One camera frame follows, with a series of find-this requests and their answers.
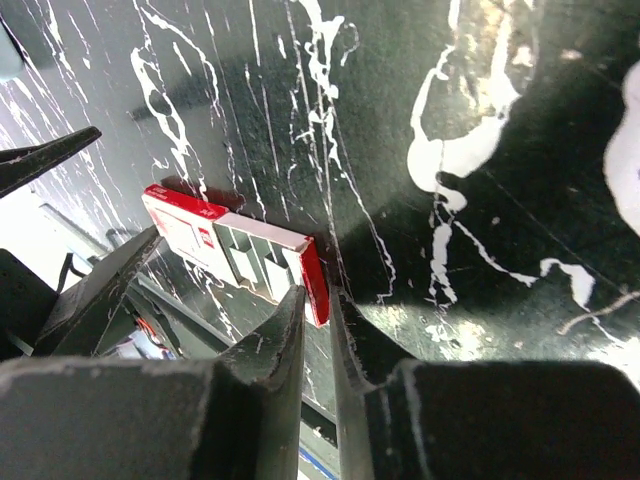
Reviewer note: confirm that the staple box with staples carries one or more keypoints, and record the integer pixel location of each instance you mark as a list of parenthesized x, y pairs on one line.
[(245, 253)]

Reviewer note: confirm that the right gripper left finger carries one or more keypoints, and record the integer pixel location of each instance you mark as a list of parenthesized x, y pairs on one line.
[(236, 416)]

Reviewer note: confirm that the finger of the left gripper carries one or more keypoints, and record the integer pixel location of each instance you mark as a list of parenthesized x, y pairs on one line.
[(82, 314), (20, 166)]

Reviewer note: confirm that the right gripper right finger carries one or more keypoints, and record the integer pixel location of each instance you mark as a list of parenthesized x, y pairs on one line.
[(399, 417)]

